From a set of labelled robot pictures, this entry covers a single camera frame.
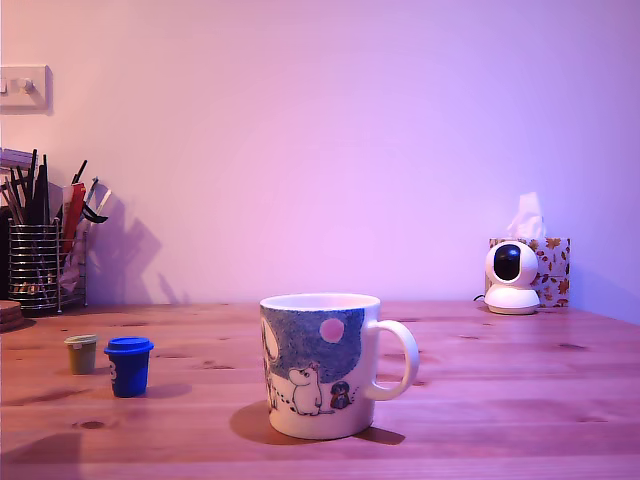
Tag blue coffee capsule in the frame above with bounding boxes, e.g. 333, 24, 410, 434
103, 336, 155, 399

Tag gold coffee capsule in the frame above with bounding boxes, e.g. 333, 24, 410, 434
63, 333, 100, 376

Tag white cartoon print mug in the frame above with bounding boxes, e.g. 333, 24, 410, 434
259, 292, 420, 441

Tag white tissue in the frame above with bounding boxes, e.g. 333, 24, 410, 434
505, 191, 547, 241

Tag metal tongs with black head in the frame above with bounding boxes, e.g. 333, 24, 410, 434
78, 175, 112, 225

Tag leaf print tissue box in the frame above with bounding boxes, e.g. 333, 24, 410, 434
488, 236, 572, 308

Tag red white paper sleeve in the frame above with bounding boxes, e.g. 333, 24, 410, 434
59, 182, 88, 254

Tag crumpled clear plastic bag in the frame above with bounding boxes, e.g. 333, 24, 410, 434
57, 232, 90, 296

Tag wide black spatula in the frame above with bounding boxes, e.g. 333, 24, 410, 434
37, 153, 51, 226

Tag thin long black stick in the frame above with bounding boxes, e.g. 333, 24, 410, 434
27, 148, 40, 226

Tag black box behind rack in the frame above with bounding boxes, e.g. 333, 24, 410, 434
0, 207, 11, 301

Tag white ledge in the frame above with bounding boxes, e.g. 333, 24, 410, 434
0, 148, 34, 170

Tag cork coaster stack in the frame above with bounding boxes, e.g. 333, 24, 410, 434
0, 298, 24, 335

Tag small white round camera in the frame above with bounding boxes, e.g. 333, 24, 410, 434
483, 238, 542, 316

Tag metal wire utensil rack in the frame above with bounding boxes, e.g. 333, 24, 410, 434
7, 217, 90, 315

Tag white wall switch plate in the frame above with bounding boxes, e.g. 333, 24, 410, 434
0, 64, 55, 116

